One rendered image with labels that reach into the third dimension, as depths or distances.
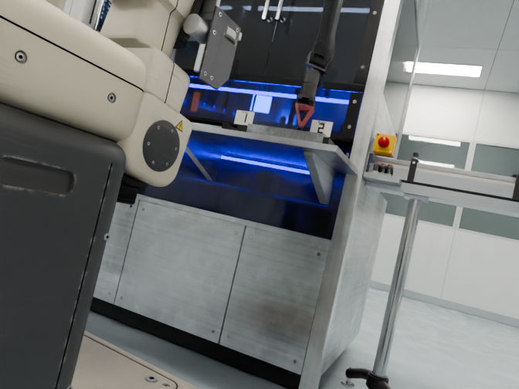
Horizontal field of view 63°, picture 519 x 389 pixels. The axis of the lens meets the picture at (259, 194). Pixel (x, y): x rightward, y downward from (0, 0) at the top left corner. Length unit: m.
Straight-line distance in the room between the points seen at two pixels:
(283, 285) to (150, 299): 0.61
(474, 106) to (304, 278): 5.16
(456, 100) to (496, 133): 0.69
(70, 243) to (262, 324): 1.24
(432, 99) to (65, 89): 6.18
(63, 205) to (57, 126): 0.09
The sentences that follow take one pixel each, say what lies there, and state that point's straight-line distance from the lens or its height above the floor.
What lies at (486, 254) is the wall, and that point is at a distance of 6.23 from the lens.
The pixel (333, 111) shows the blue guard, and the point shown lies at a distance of 1.71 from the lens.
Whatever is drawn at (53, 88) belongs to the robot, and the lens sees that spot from 0.53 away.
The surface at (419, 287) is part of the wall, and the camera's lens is 6.21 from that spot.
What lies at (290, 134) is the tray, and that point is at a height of 0.90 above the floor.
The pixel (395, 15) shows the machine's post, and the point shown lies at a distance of 1.83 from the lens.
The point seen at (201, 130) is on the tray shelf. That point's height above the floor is 0.86.
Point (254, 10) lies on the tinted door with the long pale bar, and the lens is 2.03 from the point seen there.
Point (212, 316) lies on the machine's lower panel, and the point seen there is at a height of 0.19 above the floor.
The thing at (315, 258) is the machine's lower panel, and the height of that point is 0.52.
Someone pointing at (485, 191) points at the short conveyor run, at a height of 0.90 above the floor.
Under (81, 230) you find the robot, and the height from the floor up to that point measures 0.57.
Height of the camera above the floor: 0.63
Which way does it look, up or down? 3 degrees up
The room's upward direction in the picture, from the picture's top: 13 degrees clockwise
